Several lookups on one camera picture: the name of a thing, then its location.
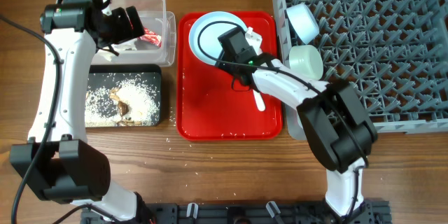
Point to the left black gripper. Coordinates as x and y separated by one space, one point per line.
126 32

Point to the red snack wrapper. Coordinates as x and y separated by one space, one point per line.
151 37

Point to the rice and food leftovers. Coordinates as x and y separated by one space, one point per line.
133 101

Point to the light blue plate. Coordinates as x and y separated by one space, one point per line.
204 33

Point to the white plastic spoon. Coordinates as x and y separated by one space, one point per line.
259 102

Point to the light blue bowl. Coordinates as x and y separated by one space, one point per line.
303 22

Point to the mint green bowl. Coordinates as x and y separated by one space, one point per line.
306 60

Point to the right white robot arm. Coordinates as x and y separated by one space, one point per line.
337 127

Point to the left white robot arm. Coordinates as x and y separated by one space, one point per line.
57 163

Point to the clear plastic waste bin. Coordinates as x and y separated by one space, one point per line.
155 18

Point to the black food waste tray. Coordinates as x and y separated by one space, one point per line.
140 77

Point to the grey dishwasher rack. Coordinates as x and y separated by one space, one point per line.
393 52

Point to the red serving tray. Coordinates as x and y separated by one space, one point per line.
211 106

